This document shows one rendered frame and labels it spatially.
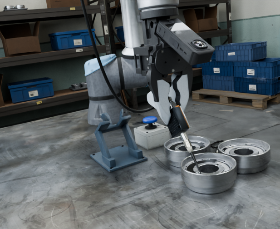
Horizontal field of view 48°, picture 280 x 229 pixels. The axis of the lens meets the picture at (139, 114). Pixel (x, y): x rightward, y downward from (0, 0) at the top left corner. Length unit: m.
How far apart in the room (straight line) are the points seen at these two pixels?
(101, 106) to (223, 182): 0.63
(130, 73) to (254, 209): 0.68
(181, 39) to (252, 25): 5.04
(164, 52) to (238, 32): 5.23
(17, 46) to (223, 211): 3.64
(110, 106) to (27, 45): 2.99
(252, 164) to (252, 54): 3.81
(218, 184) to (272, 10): 4.83
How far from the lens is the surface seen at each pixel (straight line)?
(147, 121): 0.83
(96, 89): 1.10
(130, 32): 1.08
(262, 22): 5.43
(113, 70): 1.09
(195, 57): 0.52
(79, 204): 0.62
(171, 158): 0.70
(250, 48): 4.41
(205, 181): 0.58
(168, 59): 0.58
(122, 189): 0.65
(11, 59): 3.94
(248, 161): 0.66
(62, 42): 4.16
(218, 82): 4.82
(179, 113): 0.60
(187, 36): 0.55
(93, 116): 1.12
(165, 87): 0.59
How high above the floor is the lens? 1.09
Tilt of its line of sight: 14 degrees down
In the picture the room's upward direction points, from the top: 7 degrees counter-clockwise
